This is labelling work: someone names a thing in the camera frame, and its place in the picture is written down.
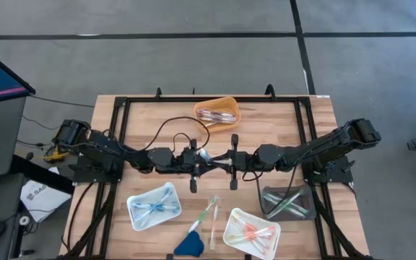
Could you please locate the white plastic bin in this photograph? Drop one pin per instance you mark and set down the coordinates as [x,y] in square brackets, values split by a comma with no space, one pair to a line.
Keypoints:
[139,224]
[237,216]

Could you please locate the white printed box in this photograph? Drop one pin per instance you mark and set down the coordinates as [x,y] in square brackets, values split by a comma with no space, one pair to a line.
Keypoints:
[43,196]

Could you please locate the black diagonal bar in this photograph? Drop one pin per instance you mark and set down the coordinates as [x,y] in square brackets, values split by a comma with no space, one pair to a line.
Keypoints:
[42,175]

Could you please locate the grey plastic bin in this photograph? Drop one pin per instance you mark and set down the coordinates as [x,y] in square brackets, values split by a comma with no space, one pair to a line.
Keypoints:
[307,193]

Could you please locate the orange plastic bin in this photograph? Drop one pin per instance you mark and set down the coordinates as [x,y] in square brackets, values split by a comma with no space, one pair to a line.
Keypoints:
[231,104]

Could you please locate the green toothbrush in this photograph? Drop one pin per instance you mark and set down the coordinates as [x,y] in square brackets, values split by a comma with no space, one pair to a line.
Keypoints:
[289,205]
[276,204]
[202,215]
[294,198]

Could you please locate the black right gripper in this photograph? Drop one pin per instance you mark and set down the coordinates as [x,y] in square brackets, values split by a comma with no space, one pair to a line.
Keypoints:
[242,160]

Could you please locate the orange toothbrush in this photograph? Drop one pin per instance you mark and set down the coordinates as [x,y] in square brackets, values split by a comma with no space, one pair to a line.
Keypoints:
[214,224]
[240,237]
[255,233]
[267,230]
[246,226]
[262,247]

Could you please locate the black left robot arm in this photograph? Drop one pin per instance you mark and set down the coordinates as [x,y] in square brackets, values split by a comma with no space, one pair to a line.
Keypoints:
[103,144]

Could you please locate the blue cloth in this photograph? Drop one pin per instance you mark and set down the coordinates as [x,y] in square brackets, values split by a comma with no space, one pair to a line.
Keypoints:
[190,245]

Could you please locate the blue toothbrush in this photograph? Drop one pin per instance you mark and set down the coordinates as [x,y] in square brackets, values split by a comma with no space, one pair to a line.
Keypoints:
[205,154]
[157,210]
[164,196]
[146,216]
[172,207]
[141,205]

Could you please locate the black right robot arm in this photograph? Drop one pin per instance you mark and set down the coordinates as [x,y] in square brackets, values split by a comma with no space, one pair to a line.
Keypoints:
[320,146]

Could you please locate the black frame clamp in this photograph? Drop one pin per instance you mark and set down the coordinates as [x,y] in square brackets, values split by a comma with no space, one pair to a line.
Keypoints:
[270,92]
[158,93]

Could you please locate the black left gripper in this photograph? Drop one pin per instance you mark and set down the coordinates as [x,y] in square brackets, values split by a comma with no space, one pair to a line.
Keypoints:
[188,160]

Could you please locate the white tape roll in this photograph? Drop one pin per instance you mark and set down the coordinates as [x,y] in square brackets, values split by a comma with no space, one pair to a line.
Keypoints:
[24,220]

